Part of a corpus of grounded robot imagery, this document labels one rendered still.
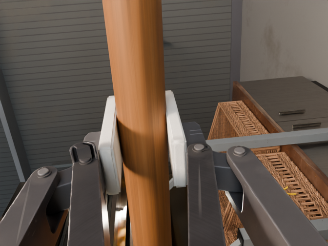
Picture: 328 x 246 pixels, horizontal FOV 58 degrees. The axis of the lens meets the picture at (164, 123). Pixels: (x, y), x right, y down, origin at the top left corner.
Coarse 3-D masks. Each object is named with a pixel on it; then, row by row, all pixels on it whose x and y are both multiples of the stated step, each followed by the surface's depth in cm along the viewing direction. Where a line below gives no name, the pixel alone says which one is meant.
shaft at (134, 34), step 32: (128, 0) 14; (160, 0) 15; (128, 32) 14; (160, 32) 15; (128, 64) 15; (160, 64) 16; (128, 96) 16; (160, 96) 17; (128, 128) 17; (160, 128) 17; (128, 160) 18; (160, 160) 18; (128, 192) 20; (160, 192) 19; (160, 224) 20
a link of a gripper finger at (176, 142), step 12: (168, 96) 20; (168, 108) 18; (168, 120) 17; (180, 120) 17; (168, 132) 17; (180, 132) 15; (168, 144) 18; (180, 144) 15; (180, 156) 15; (180, 168) 15; (180, 180) 16
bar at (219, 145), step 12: (288, 132) 125; (300, 132) 125; (312, 132) 124; (324, 132) 124; (216, 144) 121; (228, 144) 122; (240, 144) 122; (252, 144) 123; (264, 144) 123; (276, 144) 124; (240, 228) 82; (324, 228) 80; (240, 240) 80
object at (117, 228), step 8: (120, 192) 175; (112, 200) 162; (120, 200) 170; (112, 208) 156; (120, 208) 166; (112, 216) 151; (120, 216) 162; (112, 224) 146; (120, 224) 157; (112, 232) 141; (120, 232) 153; (112, 240) 137; (120, 240) 150
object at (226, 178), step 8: (184, 128) 17; (192, 128) 17; (200, 128) 17; (192, 136) 16; (200, 136) 16; (216, 152) 15; (216, 160) 14; (224, 160) 14; (216, 168) 14; (224, 168) 14; (216, 176) 14; (224, 176) 14; (232, 176) 14; (224, 184) 14; (232, 184) 14; (240, 184) 14; (240, 192) 14
